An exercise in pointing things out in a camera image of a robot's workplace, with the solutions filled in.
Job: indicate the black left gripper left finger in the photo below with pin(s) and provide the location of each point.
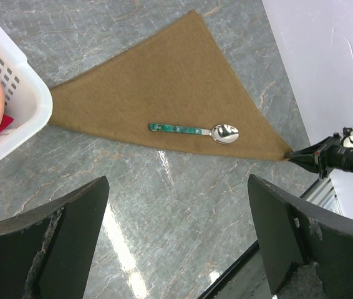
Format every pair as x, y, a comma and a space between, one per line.
47, 252

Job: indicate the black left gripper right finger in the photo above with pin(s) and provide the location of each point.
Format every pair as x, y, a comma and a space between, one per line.
307, 251

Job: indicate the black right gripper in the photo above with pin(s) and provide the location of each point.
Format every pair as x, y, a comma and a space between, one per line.
321, 157

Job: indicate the green handled metal spoon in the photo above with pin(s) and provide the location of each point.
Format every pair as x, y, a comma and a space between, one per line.
223, 134

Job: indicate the brown cloth napkin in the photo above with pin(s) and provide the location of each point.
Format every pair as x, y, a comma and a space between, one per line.
176, 77

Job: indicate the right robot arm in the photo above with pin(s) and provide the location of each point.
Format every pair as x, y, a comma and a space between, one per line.
346, 150

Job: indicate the red item in basket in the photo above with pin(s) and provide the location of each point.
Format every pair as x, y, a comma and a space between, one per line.
6, 121

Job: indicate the white plastic basket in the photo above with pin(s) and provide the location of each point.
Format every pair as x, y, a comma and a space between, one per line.
28, 99

